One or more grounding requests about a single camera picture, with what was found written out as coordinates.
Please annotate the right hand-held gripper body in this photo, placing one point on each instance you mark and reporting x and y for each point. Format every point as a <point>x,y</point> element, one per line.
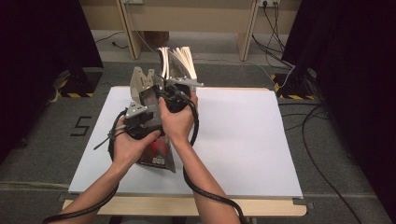
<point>177,98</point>

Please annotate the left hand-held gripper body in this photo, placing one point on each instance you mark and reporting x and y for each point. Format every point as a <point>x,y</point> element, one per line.
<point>141,124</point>

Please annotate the white book with picture grid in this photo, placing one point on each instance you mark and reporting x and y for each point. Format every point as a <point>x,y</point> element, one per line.
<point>188,63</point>

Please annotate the black magazine with red print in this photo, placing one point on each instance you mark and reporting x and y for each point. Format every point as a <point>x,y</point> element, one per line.
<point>162,155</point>

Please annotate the wooden expandable book rack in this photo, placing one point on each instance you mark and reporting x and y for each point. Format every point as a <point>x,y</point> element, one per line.
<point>138,81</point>

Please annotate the person's right hand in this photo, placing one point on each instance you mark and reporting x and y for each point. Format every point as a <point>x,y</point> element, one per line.
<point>177,127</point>

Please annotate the person's left hand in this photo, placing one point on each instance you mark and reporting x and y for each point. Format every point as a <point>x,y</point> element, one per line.
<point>130,152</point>

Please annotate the brown cardboard box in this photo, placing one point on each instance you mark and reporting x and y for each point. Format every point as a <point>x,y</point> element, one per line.
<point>155,38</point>

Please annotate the yellow black striped stand base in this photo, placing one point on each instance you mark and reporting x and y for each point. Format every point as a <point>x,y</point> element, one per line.
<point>295,88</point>
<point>77,85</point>

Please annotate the beige wooden desk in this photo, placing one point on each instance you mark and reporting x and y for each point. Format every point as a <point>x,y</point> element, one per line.
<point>186,15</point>

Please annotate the black curtain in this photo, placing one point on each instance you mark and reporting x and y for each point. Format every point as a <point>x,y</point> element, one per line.
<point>37,46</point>
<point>351,62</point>

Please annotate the white wall socket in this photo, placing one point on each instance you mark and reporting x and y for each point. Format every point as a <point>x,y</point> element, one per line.
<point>270,2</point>
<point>133,1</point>

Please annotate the gray table corner bracket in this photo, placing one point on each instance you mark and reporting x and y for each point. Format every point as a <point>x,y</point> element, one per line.
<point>303,202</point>

